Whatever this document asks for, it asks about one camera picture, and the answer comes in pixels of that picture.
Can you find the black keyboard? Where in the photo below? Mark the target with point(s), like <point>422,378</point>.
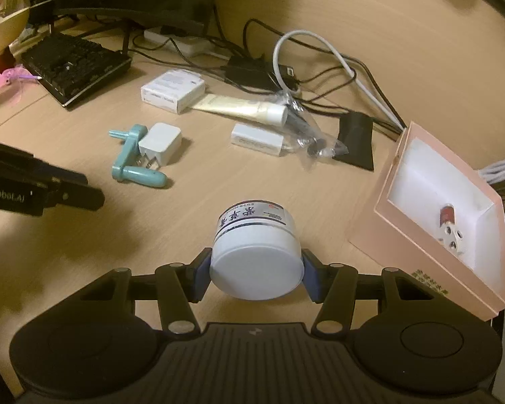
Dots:
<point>75,67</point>

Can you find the white round jar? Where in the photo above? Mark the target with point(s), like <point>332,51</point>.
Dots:
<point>256,269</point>

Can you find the black monitor stand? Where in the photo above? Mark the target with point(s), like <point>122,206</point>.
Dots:
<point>143,4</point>

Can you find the small white adapter box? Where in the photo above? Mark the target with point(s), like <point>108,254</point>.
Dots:
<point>256,139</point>

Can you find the pink ribbon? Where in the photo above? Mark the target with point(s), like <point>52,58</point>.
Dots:
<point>12,76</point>

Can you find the pink cardboard box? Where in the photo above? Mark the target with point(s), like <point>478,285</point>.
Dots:
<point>387,219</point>

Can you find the teal hand crank tool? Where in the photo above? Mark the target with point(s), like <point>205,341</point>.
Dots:
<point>126,164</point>

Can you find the white plug adapter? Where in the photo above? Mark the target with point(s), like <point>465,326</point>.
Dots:
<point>452,237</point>

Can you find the black power adapter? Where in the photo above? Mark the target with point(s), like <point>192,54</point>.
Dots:
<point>248,71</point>

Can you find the small brown bottle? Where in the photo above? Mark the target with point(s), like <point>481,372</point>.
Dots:
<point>447,214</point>

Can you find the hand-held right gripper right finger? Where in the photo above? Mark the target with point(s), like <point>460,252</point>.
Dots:
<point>312,280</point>

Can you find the black pouch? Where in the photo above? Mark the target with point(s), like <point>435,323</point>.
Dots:
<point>355,143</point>

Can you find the white decorative bowl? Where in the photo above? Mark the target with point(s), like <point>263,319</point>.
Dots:
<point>4,29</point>

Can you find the clear plastic bag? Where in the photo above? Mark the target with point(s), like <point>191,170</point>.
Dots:
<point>305,134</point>

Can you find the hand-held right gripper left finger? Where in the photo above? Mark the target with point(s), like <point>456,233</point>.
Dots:
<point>200,280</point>

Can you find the white charger plug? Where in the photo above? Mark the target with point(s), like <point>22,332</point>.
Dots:
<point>160,143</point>

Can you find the white power strip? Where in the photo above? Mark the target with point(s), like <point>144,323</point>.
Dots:
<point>181,42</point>

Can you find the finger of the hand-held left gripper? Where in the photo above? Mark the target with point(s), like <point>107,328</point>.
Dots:
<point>78,198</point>
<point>63,175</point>

